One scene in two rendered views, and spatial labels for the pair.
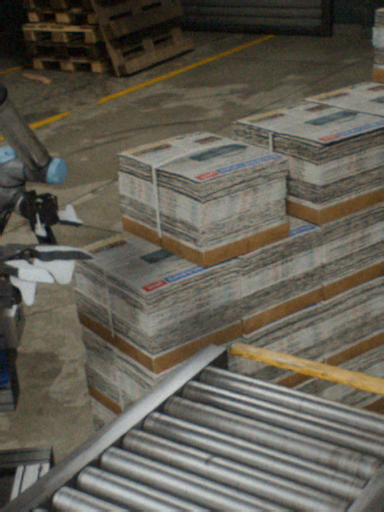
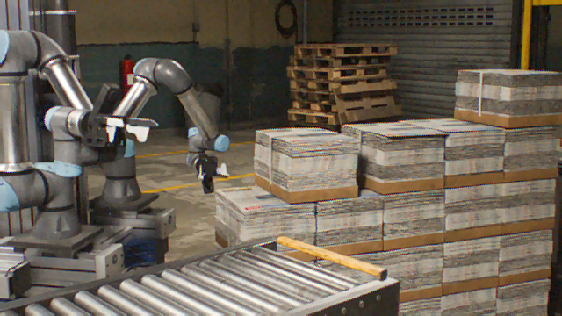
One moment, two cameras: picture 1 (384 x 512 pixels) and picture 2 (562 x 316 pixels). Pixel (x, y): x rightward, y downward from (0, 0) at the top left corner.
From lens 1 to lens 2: 0.72 m
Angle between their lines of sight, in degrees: 18
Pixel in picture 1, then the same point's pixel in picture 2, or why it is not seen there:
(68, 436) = not seen: outside the picture
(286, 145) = (368, 139)
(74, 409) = not seen: outside the picture
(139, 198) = (262, 160)
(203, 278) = (288, 210)
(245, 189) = (325, 155)
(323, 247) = (385, 211)
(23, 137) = (200, 115)
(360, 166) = (418, 160)
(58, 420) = not seen: outside the picture
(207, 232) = (294, 179)
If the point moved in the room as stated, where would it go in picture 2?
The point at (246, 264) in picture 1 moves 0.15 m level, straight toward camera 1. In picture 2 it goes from (322, 208) to (313, 219)
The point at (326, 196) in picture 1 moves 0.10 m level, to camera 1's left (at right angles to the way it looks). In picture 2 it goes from (389, 175) to (363, 174)
